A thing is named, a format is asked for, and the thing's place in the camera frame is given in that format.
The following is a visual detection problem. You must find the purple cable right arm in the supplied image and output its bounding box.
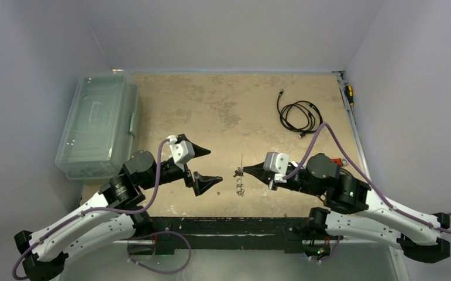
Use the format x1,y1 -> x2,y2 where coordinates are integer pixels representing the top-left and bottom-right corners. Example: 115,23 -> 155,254
283,122 -> 451,239

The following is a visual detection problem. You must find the red handled adjustable wrench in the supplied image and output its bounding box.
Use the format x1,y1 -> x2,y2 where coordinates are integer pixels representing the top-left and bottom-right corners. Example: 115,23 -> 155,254
331,158 -> 347,166

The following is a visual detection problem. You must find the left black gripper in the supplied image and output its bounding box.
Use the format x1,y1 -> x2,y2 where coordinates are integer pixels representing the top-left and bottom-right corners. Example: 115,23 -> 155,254
140,141 -> 222,194

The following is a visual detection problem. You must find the clear plastic storage bin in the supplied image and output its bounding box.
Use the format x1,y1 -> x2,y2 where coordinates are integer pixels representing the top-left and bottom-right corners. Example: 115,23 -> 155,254
55,71 -> 141,181

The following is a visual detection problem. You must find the yellow black screwdriver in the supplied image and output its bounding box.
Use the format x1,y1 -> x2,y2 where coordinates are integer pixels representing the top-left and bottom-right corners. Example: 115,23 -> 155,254
344,85 -> 354,106

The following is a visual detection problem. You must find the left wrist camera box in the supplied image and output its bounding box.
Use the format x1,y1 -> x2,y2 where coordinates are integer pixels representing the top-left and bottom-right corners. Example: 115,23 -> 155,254
167,134 -> 195,165

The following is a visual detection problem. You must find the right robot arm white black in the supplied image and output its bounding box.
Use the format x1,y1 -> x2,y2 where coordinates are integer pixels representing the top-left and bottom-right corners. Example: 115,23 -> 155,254
243,152 -> 450,263

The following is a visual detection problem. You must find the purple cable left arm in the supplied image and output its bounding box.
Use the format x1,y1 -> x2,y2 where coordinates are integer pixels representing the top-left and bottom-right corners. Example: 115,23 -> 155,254
12,139 -> 172,281

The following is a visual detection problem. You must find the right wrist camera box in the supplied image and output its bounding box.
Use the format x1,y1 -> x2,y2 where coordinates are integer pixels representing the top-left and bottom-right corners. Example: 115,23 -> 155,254
263,152 -> 290,183

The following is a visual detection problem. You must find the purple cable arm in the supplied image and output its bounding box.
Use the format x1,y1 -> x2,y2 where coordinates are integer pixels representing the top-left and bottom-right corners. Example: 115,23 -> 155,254
12,139 -> 172,281
283,122 -> 451,239

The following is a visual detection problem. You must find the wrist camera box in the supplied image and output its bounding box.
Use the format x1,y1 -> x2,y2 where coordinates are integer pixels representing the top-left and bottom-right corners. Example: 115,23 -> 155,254
167,134 -> 195,165
263,152 -> 290,183

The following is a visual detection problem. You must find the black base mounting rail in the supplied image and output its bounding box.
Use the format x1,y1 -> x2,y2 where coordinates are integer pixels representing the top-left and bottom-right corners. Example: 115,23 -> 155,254
126,215 -> 344,257

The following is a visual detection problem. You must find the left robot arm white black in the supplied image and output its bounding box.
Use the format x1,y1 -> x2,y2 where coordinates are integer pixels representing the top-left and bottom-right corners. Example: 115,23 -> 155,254
12,134 -> 223,280

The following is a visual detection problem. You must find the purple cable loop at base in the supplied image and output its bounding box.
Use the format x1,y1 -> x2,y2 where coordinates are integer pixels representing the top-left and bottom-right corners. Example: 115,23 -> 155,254
126,231 -> 192,275

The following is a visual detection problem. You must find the coiled black cable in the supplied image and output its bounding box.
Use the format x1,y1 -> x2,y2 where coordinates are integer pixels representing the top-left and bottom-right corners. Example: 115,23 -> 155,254
276,90 -> 323,139

